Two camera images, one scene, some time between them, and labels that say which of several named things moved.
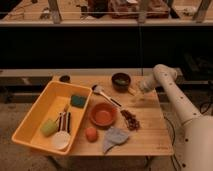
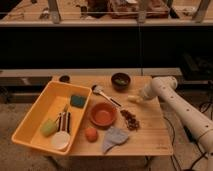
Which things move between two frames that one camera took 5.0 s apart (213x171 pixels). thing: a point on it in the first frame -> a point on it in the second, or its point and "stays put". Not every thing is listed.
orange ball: [91, 134] stays put
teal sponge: [78, 101] stays put
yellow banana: [132, 91] -> [136, 98]
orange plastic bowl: [103, 114] stays put
